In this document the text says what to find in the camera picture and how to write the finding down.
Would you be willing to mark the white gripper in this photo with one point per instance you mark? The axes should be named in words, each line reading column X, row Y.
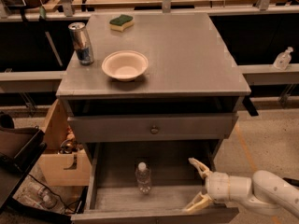
column 217, row 186

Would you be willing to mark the clear plastic water bottle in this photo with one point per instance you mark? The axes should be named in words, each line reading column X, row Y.
column 143, row 177

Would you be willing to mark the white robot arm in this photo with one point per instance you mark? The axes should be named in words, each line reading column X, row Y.
column 263, row 193

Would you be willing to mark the grey top drawer with knob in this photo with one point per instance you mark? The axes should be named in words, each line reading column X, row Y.
column 152, row 127

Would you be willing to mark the open grey middle drawer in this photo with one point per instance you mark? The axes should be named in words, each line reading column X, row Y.
column 113, row 195

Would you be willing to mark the grey wooden drawer cabinet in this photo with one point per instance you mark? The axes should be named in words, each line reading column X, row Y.
column 190, row 72

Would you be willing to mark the clear hand sanitizer bottle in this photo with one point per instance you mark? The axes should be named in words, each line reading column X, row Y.
column 283, row 59

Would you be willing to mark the plastic bottle on floor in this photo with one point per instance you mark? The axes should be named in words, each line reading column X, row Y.
column 43, row 194

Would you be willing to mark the black chair caster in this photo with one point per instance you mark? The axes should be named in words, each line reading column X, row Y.
column 293, row 182

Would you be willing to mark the light wooden crate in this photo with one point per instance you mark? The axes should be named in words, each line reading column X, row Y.
column 64, row 163

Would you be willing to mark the white paper bowl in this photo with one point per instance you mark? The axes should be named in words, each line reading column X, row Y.
column 125, row 65

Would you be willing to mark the green yellow sponge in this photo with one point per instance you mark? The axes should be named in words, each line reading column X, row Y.
column 121, row 23

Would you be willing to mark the black plastic bin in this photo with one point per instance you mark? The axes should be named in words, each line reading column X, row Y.
column 17, row 146

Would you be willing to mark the silver blue drink can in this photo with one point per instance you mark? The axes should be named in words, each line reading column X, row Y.
column 81, row 42

